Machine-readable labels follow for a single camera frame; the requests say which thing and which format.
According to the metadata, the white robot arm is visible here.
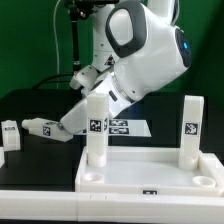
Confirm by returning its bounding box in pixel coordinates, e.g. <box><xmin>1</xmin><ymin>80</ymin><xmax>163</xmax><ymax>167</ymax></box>
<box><xmin>70</xmin><ymin>0</ymin><xmax>191</xmax><ymax>118</ymax></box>

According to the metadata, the white cable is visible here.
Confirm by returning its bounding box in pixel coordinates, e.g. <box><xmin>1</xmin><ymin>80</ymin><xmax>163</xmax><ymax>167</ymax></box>
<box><xmin>53</xmin><ymin>0</ymin><xmax>64</xmax><ymax>90</ymax></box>

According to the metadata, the white marker sheet with tags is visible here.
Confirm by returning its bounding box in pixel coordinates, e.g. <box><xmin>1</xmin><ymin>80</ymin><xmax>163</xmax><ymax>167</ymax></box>
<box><xmin>81</xmin><ymin>117</ymin><xmax>152</xmax><ymax>137</ymax></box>

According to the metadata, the white left fence piece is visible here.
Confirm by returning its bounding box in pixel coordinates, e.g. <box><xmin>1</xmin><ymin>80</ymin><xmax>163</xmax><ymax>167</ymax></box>
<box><xmin>0</xmin><ymin>147</ymin><xmax>5</xmax><ymax>168</ymax></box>

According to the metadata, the white front fence bar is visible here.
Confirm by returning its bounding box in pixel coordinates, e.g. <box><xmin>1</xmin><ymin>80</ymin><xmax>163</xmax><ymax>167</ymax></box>
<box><xmin>0</xmin><ymin>190</ymin><xmax>224</xmax><ymax>224</ymax></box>

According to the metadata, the black cable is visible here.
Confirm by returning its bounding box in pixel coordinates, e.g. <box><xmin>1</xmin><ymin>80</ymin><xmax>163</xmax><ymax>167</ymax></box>
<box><xmin>31</xmin><ymin>73</ymin><xmax>76</xmax><ymax>90</ymax></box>

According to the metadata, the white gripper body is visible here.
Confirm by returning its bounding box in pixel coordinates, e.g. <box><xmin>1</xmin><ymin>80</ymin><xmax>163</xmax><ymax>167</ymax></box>
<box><xmin>60</xmin><ymin>66</ymin><xmax>134</xmax><ymax>134</ymax></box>

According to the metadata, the white desk tabletop tray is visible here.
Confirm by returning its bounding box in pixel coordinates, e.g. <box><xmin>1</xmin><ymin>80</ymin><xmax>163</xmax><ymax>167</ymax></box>
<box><xmin>75</xmin><ymin>146</ymin><xmax>224</xmax><ymax>197</ymax></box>

